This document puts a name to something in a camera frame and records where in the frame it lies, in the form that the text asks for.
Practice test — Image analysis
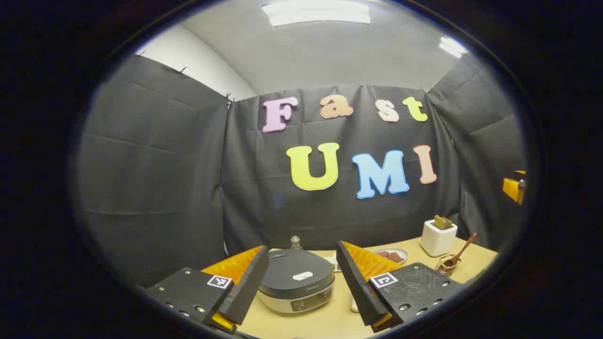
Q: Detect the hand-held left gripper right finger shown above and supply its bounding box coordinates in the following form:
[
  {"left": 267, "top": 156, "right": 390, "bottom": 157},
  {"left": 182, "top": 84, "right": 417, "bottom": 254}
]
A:
[{"left": 335, "top": 240, "right": 467, "bottom": 334}]

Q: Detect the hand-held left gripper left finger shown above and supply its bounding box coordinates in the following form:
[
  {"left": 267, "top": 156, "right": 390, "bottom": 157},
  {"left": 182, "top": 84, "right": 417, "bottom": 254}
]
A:
[{"left": 144, "top": 245, "right": 270, "bottom": 336}]

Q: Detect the dark grey rice cooker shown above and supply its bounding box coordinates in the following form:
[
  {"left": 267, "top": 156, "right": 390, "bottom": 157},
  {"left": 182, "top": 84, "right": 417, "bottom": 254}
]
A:
[{"left": 258, "top": 248, "right": 336, "bottom": 315}]

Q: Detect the brown wooden spoon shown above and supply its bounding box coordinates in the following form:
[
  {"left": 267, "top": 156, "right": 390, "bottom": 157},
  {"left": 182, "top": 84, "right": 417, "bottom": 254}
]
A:
[{"left": 445, "top": 233, "right": 479, "bottom": 269}]

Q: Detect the white chopstick holder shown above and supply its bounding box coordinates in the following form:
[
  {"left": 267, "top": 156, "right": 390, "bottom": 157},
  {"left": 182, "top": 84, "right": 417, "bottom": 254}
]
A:
[{"left": 420, "top": 219, "right": 458, "bottom": 258}]

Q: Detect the white round plate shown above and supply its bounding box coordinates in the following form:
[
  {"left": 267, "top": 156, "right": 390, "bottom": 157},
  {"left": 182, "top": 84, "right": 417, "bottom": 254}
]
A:
[{"left": 372, "top": 247, "right": 409, "bottom": 265}]

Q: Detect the black backdrop cloth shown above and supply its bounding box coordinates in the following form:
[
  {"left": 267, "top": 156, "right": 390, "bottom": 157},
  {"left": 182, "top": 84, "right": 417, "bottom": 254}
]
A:
[{"left": 78, "top": 53, "right": 527, "bottom": 288}]

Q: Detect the large ceiling light panel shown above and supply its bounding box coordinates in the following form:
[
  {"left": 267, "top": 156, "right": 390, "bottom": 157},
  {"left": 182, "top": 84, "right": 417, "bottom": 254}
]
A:
[{"left": 262, "top": 0, "right": 371, "bottom": 27}]

